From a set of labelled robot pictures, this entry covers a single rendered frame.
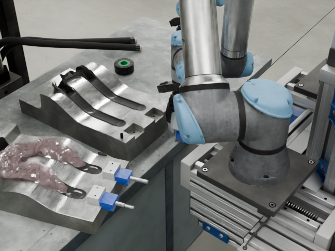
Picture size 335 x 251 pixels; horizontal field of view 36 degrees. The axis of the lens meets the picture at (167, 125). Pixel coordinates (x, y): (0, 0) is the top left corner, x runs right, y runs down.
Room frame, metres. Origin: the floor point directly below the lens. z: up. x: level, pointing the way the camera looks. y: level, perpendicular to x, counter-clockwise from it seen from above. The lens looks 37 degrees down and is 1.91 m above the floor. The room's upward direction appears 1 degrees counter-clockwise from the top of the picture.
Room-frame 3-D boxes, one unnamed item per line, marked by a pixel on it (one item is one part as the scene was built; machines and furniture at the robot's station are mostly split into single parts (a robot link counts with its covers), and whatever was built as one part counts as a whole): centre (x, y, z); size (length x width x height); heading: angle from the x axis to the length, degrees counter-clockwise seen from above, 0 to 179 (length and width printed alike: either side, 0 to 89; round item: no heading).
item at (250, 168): (0.97, -0.23, 1.09); 0.15 x 0.15 x 0.10
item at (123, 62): (1.83, 0.17, 0.82); 0.08 x 0.08 x 0.04
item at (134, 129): (1.32, 0.11, 0.87); 0.05 x 0.05 x 0.04; 54
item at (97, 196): (1.03, 0.16, 0.85); 0.13 x 0.05 x 0.05; 71
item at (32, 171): (1.17, 0.39, 0.90); 0.26 x 0.18 x 0.08; 71
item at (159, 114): (1.40, 0.04, 0.87); 0.05 x 0.05 x 0.04; 54
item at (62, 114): (1.50, 0.26, 0.87); 0.50 x 0.26 x 0.14; 54
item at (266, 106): (0.97, -0.22, 1.20); 0.13 x 0.12 x 0.14; 96
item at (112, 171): (1.13, 0.12, 0.85); 0.13 x 0.05 x 0.05; 71
